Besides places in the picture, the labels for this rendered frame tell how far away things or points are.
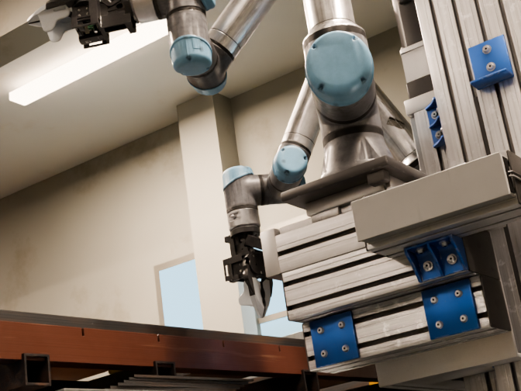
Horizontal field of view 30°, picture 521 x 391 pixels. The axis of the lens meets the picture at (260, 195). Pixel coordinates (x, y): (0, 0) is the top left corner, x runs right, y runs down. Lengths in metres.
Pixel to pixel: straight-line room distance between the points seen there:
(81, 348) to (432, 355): 0.62
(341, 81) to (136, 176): 5.29
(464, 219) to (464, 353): 0.31
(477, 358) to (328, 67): 0.57
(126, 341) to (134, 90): 4.60
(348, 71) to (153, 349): 0.61
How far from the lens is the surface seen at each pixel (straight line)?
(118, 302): 6.83
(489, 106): 1.89
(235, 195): 2.28
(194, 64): 1.80
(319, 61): 1.70
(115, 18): 1.88
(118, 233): 6.92
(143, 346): 1.77
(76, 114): 6.53
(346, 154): 1.77
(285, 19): 5.68
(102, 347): 1.70
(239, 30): 1.94
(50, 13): 1.93
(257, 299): 2.21
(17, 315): 1.66
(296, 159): 2.17
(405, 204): 1.56
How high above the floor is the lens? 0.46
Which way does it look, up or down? 19 degrees up
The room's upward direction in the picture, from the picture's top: 8 degrees counter-clockwise
